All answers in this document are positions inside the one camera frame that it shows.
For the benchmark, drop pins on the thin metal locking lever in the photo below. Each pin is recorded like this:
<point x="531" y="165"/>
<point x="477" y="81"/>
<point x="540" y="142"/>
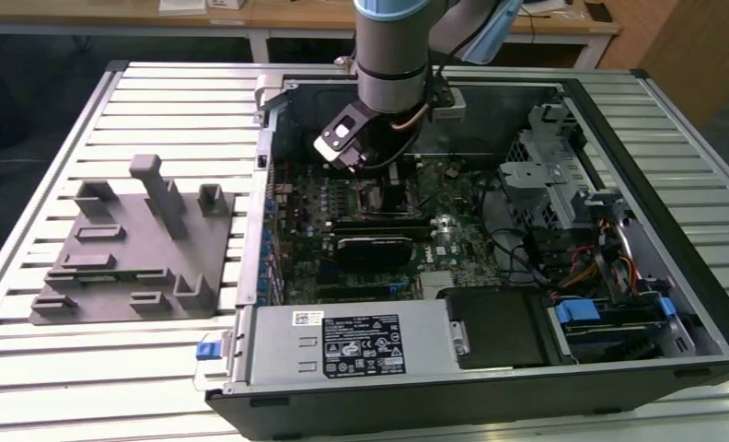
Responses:
<point x="373" y="213"/>

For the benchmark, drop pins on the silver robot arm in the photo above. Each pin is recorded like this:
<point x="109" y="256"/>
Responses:
<point x="392" y="46"/>

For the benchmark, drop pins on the CPU socket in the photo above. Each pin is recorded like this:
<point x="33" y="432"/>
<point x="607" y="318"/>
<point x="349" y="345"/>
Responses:
<point x="367" y="198"/>

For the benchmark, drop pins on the black RAM slot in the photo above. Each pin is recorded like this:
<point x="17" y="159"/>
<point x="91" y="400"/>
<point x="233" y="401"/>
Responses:
<point x="383" y="223"/>
<point x="383" y="226"/>
<point x="383" y="230"/>
<point x="383" y="234"/>

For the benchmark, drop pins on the black graphics card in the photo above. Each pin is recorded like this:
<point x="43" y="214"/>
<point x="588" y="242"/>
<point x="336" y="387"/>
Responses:
<point x="373" y="252"/>

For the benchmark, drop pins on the green motherboard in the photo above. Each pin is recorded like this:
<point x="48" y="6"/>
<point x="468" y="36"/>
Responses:
<point x="469" y="239"/>

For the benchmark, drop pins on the metal drive cage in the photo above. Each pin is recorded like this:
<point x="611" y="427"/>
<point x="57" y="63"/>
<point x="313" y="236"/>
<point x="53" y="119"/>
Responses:
<point x="533" y="177"/>

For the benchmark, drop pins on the silver chipset heatsink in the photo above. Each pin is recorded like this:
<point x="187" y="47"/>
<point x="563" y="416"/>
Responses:
<point x="439" y="283"/>

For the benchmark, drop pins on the wooden desk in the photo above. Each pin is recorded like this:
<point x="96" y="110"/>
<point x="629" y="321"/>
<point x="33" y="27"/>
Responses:
<point x="236" y="20"/>

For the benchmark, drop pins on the small white box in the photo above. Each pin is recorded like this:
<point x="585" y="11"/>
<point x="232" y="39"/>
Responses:
<point x="227" y="3"/>

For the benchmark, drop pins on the small black desk object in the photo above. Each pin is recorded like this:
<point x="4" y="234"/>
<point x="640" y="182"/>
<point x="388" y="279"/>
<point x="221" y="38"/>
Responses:
<point x="597" y="11"/>

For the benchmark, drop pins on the grey parts rack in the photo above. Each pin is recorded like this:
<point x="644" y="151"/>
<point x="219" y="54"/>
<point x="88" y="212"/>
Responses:
<point x="156" y="258"/>

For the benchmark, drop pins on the blue disk carrier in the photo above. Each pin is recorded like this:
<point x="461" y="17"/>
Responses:
<point x="576" y="313"/>

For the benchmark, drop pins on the silver power supply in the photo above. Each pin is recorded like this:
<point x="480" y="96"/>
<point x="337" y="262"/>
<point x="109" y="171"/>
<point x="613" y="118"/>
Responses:
<point x="279" y="345"/>

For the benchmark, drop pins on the blue case latch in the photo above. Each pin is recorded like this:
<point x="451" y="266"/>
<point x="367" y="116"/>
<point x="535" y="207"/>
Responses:
<point x="209" y="350"/>

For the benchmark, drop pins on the wooden cabinet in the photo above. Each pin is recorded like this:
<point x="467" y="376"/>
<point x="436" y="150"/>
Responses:
<point x="696" y="55"/>

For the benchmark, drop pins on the green RAM stick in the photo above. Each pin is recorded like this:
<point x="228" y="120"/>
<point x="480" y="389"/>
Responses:
<point x="103" y="277"/>

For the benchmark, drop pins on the black open PC case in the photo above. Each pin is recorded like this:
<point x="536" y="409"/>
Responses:
<point x="463" y="410"/>

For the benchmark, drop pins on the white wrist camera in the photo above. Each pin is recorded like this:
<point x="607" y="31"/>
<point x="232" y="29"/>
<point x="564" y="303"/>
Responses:
<point x="340" y="138"/>

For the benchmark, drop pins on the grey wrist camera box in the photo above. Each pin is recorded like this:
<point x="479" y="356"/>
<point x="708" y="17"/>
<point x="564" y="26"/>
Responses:
<point x="451" y="103"/>

